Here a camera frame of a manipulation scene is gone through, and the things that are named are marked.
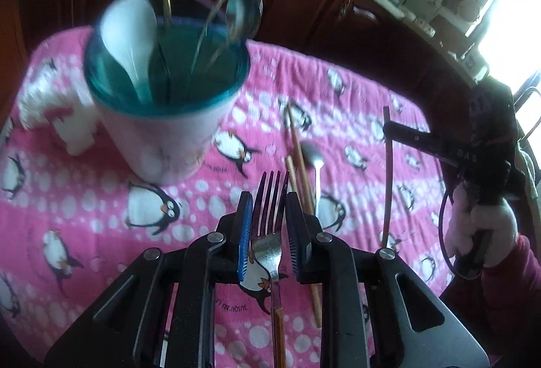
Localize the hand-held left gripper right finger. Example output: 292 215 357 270
286 191 490 368

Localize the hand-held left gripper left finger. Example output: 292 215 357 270
44 191 254 368

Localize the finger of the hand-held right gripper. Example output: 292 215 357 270
384 121 465 167

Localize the fork with brown handle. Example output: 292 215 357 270
253 170 289 368

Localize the dark brown chopstick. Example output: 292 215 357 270
381 106 397 251

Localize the white utensil holder teal rim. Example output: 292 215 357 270
83 0 250 185

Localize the metal spoon dark handle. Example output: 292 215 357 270
205 0 263 71

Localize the white plastic spoon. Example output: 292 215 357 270
99 0 160 99

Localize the thin metal utensil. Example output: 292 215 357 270
162 0 173 87

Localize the person's right forearm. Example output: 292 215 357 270
442 235 541 368

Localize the person's right hand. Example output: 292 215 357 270
447 184 518 269

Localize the light wooden chopstick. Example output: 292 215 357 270
285 156 299 196
284 103 323 329

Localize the small metal spoon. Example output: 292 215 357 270
301 141 325 222

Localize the bright window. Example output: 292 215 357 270
465 0 541 98

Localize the round woven mat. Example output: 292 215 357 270
459 0 483 21

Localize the pink penguin print cloth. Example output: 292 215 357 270
0 26 458 368

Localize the black cable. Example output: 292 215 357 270
438 181 485 281

